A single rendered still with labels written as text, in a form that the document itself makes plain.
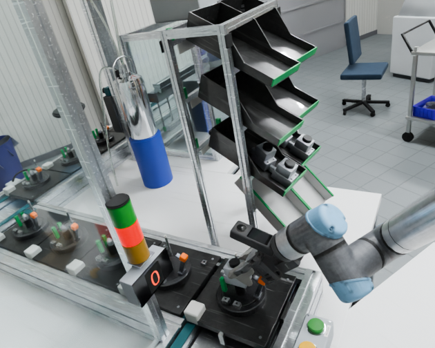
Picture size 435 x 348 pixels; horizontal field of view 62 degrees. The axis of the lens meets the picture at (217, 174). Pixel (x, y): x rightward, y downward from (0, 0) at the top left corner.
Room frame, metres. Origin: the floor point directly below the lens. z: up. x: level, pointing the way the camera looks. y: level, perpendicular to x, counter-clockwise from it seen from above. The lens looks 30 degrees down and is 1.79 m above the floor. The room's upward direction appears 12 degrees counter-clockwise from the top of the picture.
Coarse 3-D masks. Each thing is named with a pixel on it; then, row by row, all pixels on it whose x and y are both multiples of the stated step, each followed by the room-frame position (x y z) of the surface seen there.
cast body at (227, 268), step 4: (228, 260) 0.73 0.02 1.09; (232, 260) 0.72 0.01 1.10; (236, 260) 0.71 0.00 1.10; (240, 260) 0.72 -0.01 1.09; (228, 264) 0.72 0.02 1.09; (232, 264) 0.70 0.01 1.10; (236, 264) 0.70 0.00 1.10; (224, 268) 0.71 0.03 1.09; (228, 268) 0.70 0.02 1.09; (232, 268) 0.70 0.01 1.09; (220, 272) 0.74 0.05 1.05; (224, 272) 0.71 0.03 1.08; (228, 272) 0.70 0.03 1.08; (224, 276) 0.71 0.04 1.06; (224, 280) 0.71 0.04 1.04; (228, 280) 0.70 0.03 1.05; (232, 280) 0.70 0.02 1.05; (236, 280) 0.69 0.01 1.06; (236, 284) 0.69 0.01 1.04; (240, 284) 0.68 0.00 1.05; (244, 284) 0.68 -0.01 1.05; (244, 288) 0.68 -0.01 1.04
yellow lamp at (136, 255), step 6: (144, 240) 0.62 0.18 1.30; (132, 246) 0.60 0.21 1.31; (138, 246) 0.60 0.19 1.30; (144, 246) 0.61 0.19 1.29; (126, 252) 0.60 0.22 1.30; (132, 252) 0.60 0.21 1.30; (138, 252) 0.60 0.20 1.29; (144, 252) 0.61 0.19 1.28; (132, 258) 0.60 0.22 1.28; (138, 258) 0.60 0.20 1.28; (144, 258) 0.61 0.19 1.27
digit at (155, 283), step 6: (156, 264) 0.62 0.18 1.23; (150, 270) 0.60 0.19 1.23; (156, 270) 0.62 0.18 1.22; (150, 276) 0.60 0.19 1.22; (156, 276) 0.61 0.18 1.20; (162, 276) 0.63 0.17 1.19; (150, 282) 0.59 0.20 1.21; (156, 282) 0.61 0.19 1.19; (150, 288) 0.59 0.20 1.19; (156, 288) 0.60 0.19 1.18
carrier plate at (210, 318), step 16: (256, 272) 0.79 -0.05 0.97; (208, 288) 0.76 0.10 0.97; (272, 288) 0.72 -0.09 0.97; (288, 288) 0.70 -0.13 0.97; (208, 304) 0.70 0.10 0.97; (272, 304) 0.66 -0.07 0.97; (208, 320) 0.65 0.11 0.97; (224, 320) 0.64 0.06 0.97; (240, 320) 0.63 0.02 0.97; (256, 320) 0.62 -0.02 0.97; (272, 320) 0.61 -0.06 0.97; (240, 336) 0.59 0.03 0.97; (256, 336) 0.58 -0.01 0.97
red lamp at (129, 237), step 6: (138, 222) 0.62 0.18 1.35; (126, 228) 0.60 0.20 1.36; (132, 228) 0.60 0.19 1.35; (138, 228) 0.62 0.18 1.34; (120, 234) 0.60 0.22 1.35; (126, 234) 0.60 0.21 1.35; (132, 234) 0.60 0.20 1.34; (138, 234) 0.61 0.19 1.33; (120, 240) 0.61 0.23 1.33; (126, 240) 0.60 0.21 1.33; (132, 240) 0.60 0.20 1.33; (138, 240) 0.61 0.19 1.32; (126, 246) 0.60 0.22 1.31
